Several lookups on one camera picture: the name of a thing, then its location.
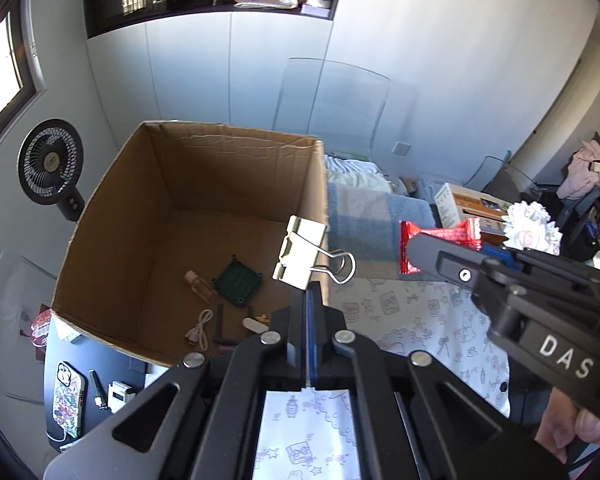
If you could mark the small white device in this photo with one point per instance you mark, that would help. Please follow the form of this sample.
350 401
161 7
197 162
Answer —
119 394

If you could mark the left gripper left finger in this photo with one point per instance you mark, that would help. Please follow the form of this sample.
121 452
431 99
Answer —
238 384

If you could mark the white printed placemat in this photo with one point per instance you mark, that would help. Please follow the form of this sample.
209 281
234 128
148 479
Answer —
309 434

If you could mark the glass bottle pink cap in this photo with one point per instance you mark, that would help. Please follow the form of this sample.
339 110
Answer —
200 287

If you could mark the black wall fan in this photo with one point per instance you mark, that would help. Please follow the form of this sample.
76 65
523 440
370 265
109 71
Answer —
49 165

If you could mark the phone with cartoon case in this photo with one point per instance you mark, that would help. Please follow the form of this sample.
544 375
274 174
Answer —
68 400

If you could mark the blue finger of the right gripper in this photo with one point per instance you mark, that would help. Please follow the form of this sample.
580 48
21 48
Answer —
466 269
499 254

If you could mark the large cardboard box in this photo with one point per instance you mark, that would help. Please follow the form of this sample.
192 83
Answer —
184 196

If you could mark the clear acrylic chair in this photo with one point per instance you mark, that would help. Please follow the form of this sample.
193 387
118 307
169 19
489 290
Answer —
339 103

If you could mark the teal plastic handle frame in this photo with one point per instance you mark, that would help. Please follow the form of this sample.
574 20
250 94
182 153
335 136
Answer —
218 337

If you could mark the red snack wrapper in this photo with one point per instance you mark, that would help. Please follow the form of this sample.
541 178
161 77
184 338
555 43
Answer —
417 244

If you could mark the pink clothing pile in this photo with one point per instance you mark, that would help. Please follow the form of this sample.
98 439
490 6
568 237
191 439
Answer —
580 179

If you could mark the white rose bouquet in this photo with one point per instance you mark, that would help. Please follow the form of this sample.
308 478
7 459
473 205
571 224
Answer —
529 226

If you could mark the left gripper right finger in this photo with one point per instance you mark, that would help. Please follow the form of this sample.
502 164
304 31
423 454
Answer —
378 384

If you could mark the white nail file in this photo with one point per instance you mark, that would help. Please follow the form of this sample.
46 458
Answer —
254 326

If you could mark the orange white carton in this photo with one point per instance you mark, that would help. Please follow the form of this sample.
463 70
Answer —
456 204

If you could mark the white binder clip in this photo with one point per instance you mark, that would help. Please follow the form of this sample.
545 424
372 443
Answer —
302 254

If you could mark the person's right hand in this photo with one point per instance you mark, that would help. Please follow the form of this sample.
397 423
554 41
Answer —
562 422

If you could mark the green plastic tray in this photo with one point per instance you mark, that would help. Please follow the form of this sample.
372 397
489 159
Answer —
237 283

